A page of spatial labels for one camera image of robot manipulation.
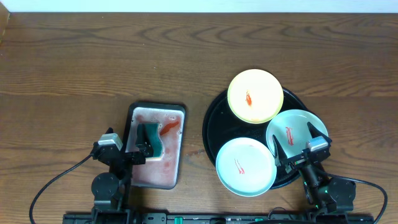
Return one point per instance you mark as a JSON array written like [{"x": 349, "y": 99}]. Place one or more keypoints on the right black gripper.
[{"x": 280, "y": 157}]

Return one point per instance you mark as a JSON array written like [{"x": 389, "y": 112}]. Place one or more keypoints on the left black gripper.
[{"x": 125, "y": 157}]

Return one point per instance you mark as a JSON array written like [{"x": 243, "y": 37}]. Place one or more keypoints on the green yellow sponge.
[{"x": 155, "y": 141}]

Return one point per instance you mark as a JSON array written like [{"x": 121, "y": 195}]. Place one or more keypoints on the light blue plate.
[
  {"x": 246, "y": 167},
  {"x": 291, "y": 130}
]

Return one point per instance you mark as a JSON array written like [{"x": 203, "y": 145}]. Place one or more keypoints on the light blue plate front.
[{"x": 246, "y": 167}]

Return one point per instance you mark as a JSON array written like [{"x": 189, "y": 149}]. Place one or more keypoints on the yellow plate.
[{"x": 255, "y": 96}]

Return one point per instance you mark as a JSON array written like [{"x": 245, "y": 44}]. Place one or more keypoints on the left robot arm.
[{"x": 111, "y": 189}]

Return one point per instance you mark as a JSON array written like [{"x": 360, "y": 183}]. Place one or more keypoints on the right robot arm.
[{"x": 332, "y": 196}]

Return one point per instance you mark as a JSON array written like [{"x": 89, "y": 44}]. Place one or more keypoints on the rectangular black soapy tray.
[{"x": 156, "y": 173}]

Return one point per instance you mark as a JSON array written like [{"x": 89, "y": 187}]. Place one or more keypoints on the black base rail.
[{"x": 163, "y": 218}]

